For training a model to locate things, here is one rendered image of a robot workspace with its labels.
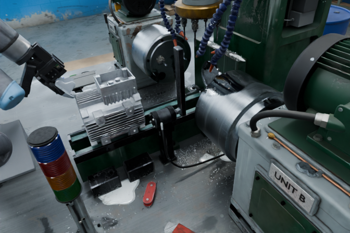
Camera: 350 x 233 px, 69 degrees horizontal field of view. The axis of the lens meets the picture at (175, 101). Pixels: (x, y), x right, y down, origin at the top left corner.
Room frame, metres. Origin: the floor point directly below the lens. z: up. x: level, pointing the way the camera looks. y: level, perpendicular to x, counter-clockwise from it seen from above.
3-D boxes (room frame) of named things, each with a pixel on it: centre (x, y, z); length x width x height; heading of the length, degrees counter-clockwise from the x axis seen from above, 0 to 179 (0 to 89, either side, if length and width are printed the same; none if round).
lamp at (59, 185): (0.41, 0.28, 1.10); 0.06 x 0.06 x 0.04
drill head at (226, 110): (0.61, -0.22, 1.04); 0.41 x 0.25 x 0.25; 26
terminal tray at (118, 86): (0.77, 0.20, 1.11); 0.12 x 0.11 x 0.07; 115
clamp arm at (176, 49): (0.73, -0.02, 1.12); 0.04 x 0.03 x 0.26; 116
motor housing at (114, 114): (0.76, 0.24, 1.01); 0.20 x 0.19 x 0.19; 115
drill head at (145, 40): (1.23, 0.07, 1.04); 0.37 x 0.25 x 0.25; 26
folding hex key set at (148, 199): (0.54, 0.11, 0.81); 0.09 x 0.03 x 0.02; 168
